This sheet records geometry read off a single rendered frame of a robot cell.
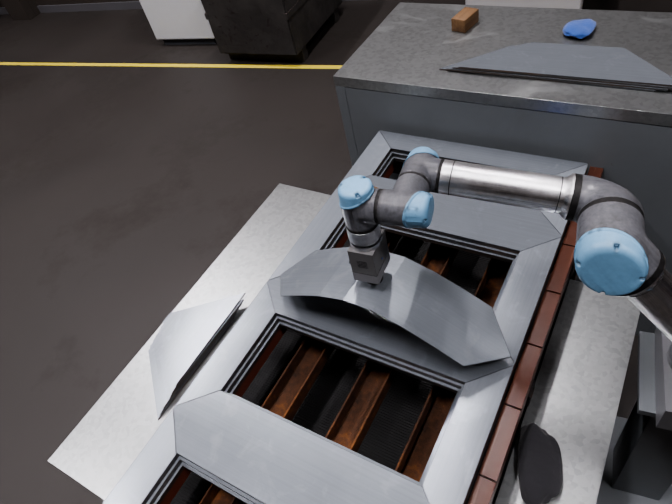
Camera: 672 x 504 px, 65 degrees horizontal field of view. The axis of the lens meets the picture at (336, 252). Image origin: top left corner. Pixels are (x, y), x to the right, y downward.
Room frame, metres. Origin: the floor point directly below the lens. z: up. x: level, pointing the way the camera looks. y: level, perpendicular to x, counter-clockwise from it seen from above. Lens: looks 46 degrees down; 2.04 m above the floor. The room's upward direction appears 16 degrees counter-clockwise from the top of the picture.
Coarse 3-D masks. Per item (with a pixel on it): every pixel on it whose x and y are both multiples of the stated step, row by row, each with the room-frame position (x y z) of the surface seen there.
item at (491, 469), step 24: (600, 168) 1.20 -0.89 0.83; (552, 288) 0.81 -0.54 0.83; (552, 312) 0.74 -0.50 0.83; (528, 336) 0.69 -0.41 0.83; (528, 360) 0.63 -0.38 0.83; (528, 384) 0.57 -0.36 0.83; (504, 408) 0.53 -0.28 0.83; (504, 432) 0.47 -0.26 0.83; (504, 456) 0.42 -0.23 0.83; (480, 480) 0.39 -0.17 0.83
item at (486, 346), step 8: (488, 312) 0.72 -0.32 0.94; (488, 320) 0.70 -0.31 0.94; (496, 320) 0.69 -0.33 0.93; (488, 328) 0.68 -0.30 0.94; (496, 328) 0.68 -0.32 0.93; (480, 336) 0.66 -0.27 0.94; (488, 336) 0.66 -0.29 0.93; (496, 336) 0.66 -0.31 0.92; (480, 344) 0.64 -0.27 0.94; (488, 344) 0.64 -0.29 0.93; (496, 344) 0.64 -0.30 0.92; (472, 352) 0.62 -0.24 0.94; (480, 352) 0.62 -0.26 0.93; (488, 352) 0.62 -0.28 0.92; (496, 352) 0.62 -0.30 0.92; (472, 360) 0.61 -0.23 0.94; (480, 360) 0.61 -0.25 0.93; (488, 360) 0.60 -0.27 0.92
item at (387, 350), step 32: (384, 160) 1.51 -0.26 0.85; (512, 256) 0.94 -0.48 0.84; (544, 288) 0.82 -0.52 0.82; (288, 320) 0.93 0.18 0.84; (320, 320) 0.89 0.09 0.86; (352, 320) 0.86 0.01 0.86; (384, 320) 0.83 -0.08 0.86; (256, 352) 0.87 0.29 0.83; (352, 352) 0.79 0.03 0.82; (384, 352) 0.74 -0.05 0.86; (416, 352) 0.71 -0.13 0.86; (448, 384) 0.62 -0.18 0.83; (448, 416) 0.54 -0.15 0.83; (160, 480) 0.57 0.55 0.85; (224, 480) 0.53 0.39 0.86
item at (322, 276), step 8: (336, 248) 1.03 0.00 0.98; (344, 248) 1.00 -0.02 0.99; (328, 256) 1.01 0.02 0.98; (336, 256) 0.99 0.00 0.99; (344, 256) 0.97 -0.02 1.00; (328, 264) 0.97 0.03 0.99; (336, 264) 0.95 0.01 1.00; (320, 272) 0.95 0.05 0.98; (328, 272) 0.93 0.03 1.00; (312, 280) 0.94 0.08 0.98; (320, 280) 0.92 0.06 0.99; (328, 280) 0.90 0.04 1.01; (304, 288) 0.92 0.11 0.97; (312, 288) 0.90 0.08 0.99; (320, 288) 0.88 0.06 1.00
